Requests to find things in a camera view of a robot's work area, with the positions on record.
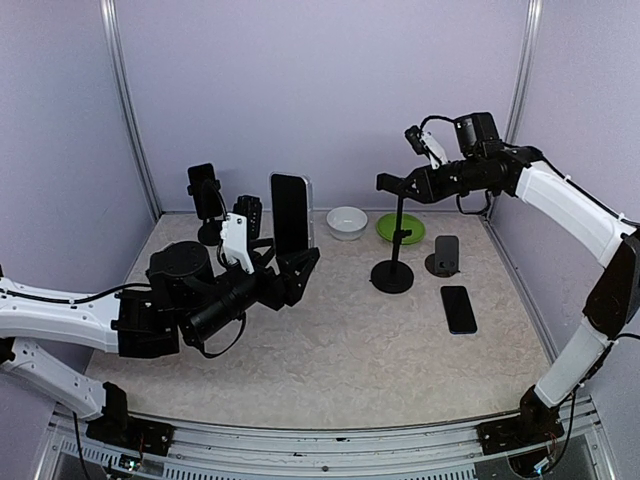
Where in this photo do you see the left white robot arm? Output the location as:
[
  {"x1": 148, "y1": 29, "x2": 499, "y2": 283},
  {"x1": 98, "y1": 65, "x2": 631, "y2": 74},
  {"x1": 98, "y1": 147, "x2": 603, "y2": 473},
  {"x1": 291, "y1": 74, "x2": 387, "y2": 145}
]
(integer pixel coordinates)
[{"x1": 1, "y1": 239, "x2": 320, "y2": 445}]

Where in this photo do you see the blue-edged black phone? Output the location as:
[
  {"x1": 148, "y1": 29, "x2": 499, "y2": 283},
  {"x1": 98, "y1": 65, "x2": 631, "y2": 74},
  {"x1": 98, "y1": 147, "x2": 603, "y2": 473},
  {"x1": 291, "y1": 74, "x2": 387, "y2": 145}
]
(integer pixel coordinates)
[{"x1": 440, "y1": 285, "x2": 478, "y2": 335}]

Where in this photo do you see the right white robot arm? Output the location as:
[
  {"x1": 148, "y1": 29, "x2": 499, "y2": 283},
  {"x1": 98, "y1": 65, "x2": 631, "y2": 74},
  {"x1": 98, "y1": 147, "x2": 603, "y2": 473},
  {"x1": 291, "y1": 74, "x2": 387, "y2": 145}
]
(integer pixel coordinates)
[{"x1": 376, "y1": 142, "x2": 639, "y2": 444}]

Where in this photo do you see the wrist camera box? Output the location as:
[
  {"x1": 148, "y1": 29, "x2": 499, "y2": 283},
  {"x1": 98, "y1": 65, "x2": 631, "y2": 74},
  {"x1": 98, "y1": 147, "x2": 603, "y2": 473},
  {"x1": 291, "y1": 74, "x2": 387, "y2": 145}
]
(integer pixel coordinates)
[
  {"x1": 146, "y1": 241, "x2": 213, "y2": 306},
  {"x1": 453, "y1": 112, "x2": 503, "y2": 158}
]

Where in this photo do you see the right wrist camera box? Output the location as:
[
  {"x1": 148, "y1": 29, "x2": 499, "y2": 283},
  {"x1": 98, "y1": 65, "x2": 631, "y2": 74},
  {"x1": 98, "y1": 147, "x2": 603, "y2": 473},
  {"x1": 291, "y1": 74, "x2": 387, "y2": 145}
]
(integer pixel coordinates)
[{"x1": 453, "y1": 112, "x2": 503, "y2": 158}]

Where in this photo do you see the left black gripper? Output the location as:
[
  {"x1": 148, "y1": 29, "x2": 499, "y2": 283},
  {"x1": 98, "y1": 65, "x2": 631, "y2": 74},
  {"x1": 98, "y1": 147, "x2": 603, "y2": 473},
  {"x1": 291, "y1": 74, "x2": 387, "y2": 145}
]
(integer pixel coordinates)
[{"x1": 185, "y1": 236, "x2": 318, "y2": 344}]

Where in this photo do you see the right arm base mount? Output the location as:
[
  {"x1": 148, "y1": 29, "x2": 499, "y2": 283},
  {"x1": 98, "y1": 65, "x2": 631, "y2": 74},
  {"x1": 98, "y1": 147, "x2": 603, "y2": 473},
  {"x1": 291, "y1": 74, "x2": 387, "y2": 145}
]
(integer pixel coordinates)
[{"x1": 476, "y1": 388, "x2": 564, "y2": 455}]

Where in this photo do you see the low black round stand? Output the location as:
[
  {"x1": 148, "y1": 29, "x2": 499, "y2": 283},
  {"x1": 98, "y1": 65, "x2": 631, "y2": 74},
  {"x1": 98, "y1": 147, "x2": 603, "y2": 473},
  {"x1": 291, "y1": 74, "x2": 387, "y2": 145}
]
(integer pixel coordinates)
[{"x1": 425, "y1": 235, "x2": 459, "y2": 278}]

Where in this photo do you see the green plate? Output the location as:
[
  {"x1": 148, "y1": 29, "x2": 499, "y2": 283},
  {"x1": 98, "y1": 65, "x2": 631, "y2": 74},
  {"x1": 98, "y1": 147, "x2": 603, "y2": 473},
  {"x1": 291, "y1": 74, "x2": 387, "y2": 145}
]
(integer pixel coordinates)
[{"x1": 376, "y1": 213, "x2": 426, "y2": 245}]

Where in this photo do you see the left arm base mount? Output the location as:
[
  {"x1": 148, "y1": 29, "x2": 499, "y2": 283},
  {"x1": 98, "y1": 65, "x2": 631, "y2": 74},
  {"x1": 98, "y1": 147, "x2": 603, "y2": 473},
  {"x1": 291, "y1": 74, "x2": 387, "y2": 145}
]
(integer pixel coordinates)
[{"x1": 86, "y1": 382, "x2": 175, "y2": 457}]

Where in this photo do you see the front aluminium rail frame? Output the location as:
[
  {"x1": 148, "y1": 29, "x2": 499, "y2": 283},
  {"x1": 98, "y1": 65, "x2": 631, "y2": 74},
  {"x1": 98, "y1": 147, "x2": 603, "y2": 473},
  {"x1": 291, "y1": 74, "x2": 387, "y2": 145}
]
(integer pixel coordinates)
[{"x1": 31, "y1": 397, "x2": 620, "y2": 479}]

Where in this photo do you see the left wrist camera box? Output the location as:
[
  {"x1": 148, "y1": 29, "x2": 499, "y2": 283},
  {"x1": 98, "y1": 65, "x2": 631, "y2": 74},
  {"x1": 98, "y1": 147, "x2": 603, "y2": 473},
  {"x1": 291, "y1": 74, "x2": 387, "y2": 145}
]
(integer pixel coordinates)
[{"x1": 146, "y1": 241, "x2": 213, "y2": 306}]

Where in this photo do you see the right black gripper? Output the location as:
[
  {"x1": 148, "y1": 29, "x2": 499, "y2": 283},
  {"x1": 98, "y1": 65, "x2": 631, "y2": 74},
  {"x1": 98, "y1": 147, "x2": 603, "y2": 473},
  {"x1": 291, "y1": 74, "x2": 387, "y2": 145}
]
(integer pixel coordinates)
[{"x1": 397, "y1": 153, "x2": 496, "y2": 202}]

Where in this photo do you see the white bowl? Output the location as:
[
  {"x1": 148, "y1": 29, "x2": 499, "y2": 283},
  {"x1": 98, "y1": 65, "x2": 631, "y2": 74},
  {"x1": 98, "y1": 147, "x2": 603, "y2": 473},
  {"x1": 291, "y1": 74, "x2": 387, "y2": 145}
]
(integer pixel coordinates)
[{"x1": 326, "y1": 206, "x2": 368, "y2": 241}]

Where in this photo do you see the left aluminium corner post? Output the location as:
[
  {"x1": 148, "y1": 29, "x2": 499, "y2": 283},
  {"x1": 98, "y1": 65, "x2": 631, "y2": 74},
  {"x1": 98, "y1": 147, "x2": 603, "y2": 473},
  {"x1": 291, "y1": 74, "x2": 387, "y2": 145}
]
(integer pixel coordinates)
[{"x1": 100, "y1": 0, "x2": 162, "y2": 222}]

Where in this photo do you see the right aluminium corner post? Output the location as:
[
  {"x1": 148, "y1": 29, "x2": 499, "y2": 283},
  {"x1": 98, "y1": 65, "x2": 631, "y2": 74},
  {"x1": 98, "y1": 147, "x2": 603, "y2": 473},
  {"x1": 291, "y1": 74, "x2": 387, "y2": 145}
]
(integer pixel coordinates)
[{"x1": 487, "y1": 0, "x2": 544, "y2": 221}]

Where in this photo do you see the black clamp stand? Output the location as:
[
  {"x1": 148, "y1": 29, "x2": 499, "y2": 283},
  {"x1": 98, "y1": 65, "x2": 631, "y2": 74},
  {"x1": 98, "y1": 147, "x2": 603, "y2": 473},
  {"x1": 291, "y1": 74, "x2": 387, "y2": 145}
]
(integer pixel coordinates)
[{"x1": 197, "y1": 192, "x2": 225, "y2": 246}]

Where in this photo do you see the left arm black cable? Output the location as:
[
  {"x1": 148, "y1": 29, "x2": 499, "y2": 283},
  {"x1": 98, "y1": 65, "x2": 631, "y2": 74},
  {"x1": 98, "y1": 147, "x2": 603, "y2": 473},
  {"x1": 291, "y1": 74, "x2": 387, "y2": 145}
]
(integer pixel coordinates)
[{"x1": 0, "y1": 179, "x2": 251, "y2": 359}]

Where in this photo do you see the aluminium corner post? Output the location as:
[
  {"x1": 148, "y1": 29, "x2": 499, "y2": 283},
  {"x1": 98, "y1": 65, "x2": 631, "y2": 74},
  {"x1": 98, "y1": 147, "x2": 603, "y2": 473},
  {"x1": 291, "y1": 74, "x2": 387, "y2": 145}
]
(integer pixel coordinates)
[
  {"x1": 100, "y1": 0, "x2": 162, "y2": 222},
  {"x1": 487, "y1": 0, "x2": 544, "y2": 221}
]

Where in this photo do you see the clear-cased phone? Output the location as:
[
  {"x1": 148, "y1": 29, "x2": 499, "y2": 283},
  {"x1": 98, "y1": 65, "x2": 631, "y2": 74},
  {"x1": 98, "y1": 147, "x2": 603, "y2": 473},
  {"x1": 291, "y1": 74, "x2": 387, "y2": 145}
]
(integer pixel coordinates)
[{"x1": 270, "y1": 172, "x2": 315, "y2": 256}]

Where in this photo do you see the tall black pole stand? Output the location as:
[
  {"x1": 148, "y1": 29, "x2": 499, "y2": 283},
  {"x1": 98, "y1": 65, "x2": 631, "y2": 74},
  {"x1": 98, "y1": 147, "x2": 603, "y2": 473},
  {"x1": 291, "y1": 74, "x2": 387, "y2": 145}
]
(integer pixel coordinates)
[{"x1": 370, "y1": 196, "x2": 414, "y2": 295}]

